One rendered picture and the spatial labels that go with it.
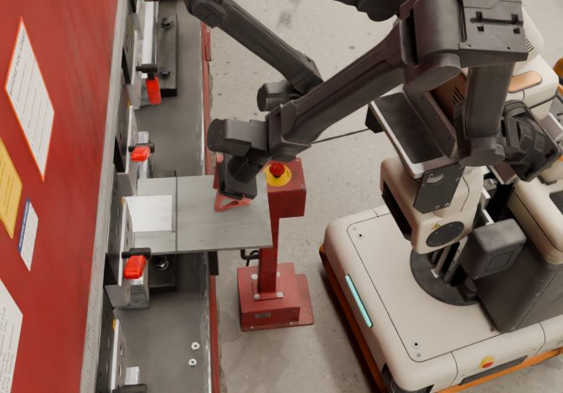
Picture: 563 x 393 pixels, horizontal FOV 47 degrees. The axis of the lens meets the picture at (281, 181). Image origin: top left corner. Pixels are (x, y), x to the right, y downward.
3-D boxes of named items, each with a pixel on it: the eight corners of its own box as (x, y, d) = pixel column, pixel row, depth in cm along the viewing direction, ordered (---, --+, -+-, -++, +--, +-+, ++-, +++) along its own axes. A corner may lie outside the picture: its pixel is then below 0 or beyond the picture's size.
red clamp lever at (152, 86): (163, 106, 125) (157, 67, 117) (142, 106, 125) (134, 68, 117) (163, 99, 126) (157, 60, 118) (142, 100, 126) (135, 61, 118)
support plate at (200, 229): (272, 247, 125) (272, 245, 124) (134, 256, 123) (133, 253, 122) (265, 174, 136) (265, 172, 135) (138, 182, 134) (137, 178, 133)
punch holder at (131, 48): (139, 116, 120) (126, 46, 107) (93, 117, 119) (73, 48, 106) (142, 61, 129) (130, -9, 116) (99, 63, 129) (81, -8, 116)
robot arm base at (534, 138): (565, 153, 113) (527, 106, 120) (544, 143, 108) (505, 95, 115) (527, 184, 118) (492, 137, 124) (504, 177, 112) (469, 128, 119)
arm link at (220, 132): (301, 157, 108) (299, 109, 111) (241, 145, 102) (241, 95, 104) (262, 174, 118) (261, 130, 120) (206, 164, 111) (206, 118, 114)
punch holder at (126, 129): (135, 202, 108) (118, 136, 95) (83, 205, 107) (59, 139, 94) (138, 136, 117) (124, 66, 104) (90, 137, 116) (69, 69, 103)
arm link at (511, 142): (524, 151, 112) (520, 121, 113) (493, 138, 105) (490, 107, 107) (477, 163, 118) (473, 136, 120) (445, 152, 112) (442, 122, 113)
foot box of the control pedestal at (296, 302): (314, 324, 223) (317, 308, 213) (241, 332, 220) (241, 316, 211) (306, 274, 235) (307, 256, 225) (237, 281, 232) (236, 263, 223)
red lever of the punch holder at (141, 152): (147, 151, 96) (154, 141, 106) (120, 152, 96) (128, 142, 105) (148, 162, 96) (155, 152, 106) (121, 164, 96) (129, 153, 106)
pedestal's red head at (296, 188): (304, 216, 170) (308, 174, 156) (244, 222, 168) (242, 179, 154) (294, 158, 182) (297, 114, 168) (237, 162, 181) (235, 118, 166)
